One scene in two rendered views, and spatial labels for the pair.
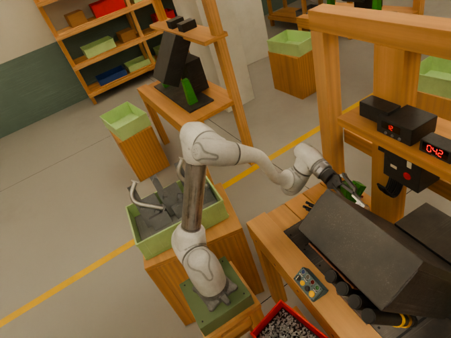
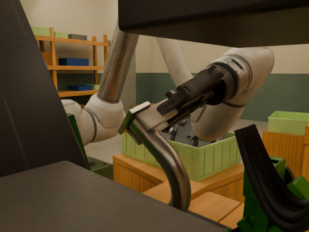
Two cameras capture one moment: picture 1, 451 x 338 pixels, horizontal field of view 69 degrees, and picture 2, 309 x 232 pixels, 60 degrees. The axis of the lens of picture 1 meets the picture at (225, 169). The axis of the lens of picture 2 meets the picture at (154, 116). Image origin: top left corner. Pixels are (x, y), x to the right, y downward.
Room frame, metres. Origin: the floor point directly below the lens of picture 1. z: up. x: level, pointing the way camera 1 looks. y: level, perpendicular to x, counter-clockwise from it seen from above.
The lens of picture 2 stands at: (0.74, -0.85, 1.33)
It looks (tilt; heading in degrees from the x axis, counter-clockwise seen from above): 10 degrees down; 58
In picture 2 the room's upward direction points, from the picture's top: straight up
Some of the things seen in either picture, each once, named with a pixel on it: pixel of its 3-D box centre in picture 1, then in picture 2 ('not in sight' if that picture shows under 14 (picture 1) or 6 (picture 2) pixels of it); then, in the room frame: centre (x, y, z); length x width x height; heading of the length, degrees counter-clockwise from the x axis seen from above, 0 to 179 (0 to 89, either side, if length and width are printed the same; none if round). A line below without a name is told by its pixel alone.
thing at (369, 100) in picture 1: (379, 110); not in sight; (1.09, -0.68, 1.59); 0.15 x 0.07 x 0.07; 15
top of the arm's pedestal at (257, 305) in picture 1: (220, 298); not in sight; (0.99, 0.25, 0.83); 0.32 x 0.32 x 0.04; 16
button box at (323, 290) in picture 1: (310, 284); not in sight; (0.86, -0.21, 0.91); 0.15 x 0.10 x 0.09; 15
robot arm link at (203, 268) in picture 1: (203, 269); (65, 126); (1.00, 0.26, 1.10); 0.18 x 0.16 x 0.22; 19
